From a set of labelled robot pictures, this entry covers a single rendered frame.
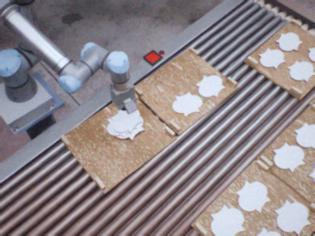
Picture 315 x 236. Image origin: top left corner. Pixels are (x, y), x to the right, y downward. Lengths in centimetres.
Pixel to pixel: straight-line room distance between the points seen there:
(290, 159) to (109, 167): 79
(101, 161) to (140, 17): 215
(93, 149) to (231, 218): 66
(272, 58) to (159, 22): 170
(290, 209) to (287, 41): 93
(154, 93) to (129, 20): 181
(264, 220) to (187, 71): 81
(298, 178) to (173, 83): 73
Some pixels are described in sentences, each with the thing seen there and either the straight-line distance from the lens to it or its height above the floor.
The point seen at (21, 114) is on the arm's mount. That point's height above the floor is 96.
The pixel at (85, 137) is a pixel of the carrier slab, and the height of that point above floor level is 94.
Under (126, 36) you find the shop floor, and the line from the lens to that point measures 337.
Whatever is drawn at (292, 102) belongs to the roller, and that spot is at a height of 92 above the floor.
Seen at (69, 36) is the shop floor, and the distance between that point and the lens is 345.
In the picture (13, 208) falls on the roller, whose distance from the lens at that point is 165.
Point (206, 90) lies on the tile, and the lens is 180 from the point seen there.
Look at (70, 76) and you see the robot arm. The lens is 131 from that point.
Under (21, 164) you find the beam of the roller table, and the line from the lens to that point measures 173.
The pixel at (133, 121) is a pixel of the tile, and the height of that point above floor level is 98.
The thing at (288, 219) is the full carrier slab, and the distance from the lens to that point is 159.
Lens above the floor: 238
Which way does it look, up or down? 58 degrees down
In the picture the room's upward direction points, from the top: straight up
